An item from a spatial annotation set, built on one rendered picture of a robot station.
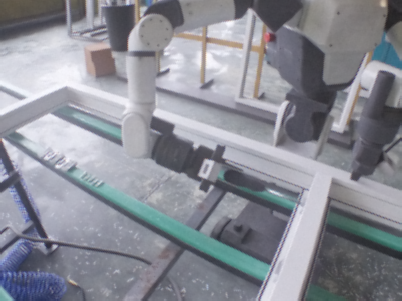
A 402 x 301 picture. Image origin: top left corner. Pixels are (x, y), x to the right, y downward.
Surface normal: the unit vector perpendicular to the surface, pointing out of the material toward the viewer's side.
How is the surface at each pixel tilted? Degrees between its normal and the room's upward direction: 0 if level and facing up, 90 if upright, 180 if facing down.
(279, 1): 102
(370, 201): 90
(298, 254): 0
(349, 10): 91
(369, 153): 90
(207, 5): 74
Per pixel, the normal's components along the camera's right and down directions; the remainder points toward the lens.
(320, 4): -0.44, 0.44
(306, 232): 0.04, -0.82
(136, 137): -0.18, 0.31
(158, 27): 0.14, 0.32
